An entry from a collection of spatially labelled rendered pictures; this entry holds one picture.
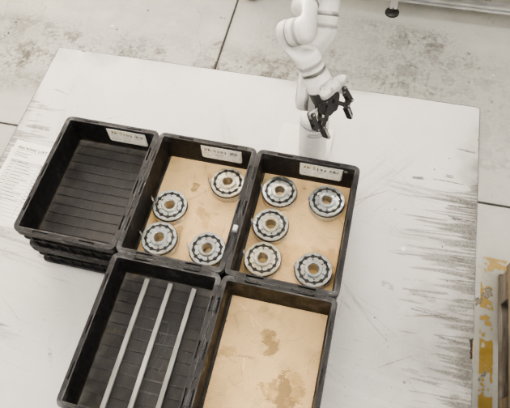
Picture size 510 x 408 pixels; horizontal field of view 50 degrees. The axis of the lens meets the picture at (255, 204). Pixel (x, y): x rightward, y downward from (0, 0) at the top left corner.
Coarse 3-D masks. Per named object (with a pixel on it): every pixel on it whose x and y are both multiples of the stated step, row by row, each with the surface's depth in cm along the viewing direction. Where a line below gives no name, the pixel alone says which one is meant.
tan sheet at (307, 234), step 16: (272, 176) 166; (304, 192) 163; (256, 208) 161; (304, 208) 160; (304, 224) 158; (320, 224) 158; (336, 224) 158; (256, 240) 156; (288, 240) 156; (304, 240) 155; (320, 240) 155; (336, 240) 155; (288, 256) 153; (336, 256) 153; (288, 272) 151
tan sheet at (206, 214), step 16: (176, 160) 170; (192, 160) 170; (176, 176) 167; (192, 176) 167; (208, 176) 167; (160, 192) 165; (192, 192) 164; (208, 192) 164; (192, 208) 162; (208, 208) 162; (224, 208) 161; (176, 224) 159; (192, 224) 159; (208, 224) 159; (224, 224) 159; (160, 240) 157; (224, 240) 156; (176, 256) 154
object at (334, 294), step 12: (276, 156) 158; (288, 156) 159; (300, 156) 157; (348, 168) 155; (252, 180) 154; (240, 216) 149; (348, 216) 147; (240, 228) 147; (348, 228) 146; (228, 264) 142; (240, 276) 140; (252, 276) 141; (336, 276) 140; (300, 288) 138; (312, 288) 138; (336, 288) 138
